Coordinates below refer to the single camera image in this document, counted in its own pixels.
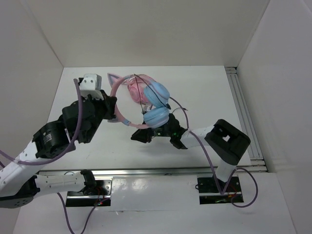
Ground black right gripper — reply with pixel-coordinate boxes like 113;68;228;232
131;117;173;143

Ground black headphone cable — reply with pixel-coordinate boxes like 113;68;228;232
133;74;172;115

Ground pink blue cat-ear headphones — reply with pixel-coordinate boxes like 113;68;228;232
107;73;171;129

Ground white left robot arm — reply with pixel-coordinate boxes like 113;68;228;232
0;90;117;209

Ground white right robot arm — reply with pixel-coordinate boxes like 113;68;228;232
131;114;251;191

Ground pink wrapped headphones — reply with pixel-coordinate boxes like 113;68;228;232
122;74;155;109

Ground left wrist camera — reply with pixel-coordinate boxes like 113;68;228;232
79;74;102;91

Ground aluminium front rail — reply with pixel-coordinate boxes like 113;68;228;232
39;165;268;176

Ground aluminium rail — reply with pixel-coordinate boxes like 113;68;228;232
39;165;268;176
225;67;268;172

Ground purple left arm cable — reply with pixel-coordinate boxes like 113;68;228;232
0;78;110;234

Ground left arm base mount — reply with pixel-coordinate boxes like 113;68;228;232
65;176;113;208

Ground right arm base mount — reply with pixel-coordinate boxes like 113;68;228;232
195;176;244;205

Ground aluminium right side rail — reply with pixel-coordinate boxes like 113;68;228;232
225;67;268;172

